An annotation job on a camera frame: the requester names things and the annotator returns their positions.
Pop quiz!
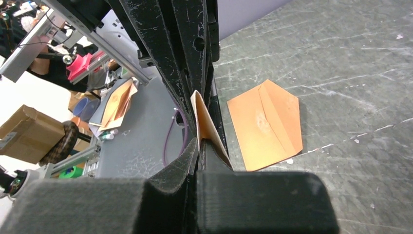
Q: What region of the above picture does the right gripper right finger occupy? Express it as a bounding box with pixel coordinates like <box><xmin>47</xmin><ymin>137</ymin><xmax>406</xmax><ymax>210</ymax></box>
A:
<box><xmin>196</xmin><ymin>142</ymin><xmax>339</xmax><ymax>234</ymax></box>

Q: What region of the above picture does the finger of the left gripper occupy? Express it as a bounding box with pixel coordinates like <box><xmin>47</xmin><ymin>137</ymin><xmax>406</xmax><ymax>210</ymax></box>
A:
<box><xmin>171</xmin><ymin>0</ymin><xmax>220</xmax><ymax>136</ymax></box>
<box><xmin>108</xmin><ymin>0</ymin><xmax>196</xmax><ymax>135</ymax></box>

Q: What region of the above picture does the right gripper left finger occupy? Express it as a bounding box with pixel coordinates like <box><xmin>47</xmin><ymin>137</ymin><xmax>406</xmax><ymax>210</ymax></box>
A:
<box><xmin>0</xmin><ymin>138</ymin><xmax>198</xmax><ymax>234</ymax></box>

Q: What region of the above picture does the tan paper letter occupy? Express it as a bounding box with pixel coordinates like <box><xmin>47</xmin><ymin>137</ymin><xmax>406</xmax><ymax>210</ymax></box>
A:
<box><xmin>190</xmin><ymin>90</ymin><xmax>233</xmax><ymax>170</ymax></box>

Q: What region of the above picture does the brown paper envelope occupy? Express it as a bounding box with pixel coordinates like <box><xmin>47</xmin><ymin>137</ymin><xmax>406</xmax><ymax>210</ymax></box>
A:
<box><xmin>227</xmin><ymin>79</ymin><xmax>303</xmax><ymax>171</ymax></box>

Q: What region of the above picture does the pink plastic part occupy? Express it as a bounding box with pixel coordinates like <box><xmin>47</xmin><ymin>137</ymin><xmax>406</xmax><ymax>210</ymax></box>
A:
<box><xmin>66</xmin><ymin>53</ymin><xmax>92</xmax><ymax>81</ymax></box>

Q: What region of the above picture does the green tape roll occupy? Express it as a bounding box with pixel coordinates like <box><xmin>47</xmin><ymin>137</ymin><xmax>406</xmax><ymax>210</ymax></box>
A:
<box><xmin>58</xmin><ymin>166</ymin><xmax>83</xmax><ymax>179</ymax></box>

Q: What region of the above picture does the stack of brown envelopes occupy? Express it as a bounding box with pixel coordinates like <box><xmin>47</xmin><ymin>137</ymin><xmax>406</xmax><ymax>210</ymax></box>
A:
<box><xmin>89</xmin><ymin>78</ymin><xmax>137</xmax><ymax>131</ymax></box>

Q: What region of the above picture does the cardboard box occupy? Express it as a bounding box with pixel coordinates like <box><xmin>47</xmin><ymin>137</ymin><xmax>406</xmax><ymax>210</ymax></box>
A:
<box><xmin>0</xmin><ymin>105</ymin><xmax>65</xmax><ymax>164</ymax></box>

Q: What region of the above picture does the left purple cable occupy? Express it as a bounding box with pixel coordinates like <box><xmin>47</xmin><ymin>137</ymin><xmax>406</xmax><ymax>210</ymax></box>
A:
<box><xmin>162</xmin><ymin>108</ymin><xmax>189</xmax><ymax>167</ymax></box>

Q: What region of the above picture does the aluminium frame rail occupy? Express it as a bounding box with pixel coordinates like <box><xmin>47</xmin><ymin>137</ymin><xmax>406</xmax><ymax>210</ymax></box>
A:
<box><xmin>0</xmin><ymin>0</ymin><xmax>150</xmax><ymax>84</ymax></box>

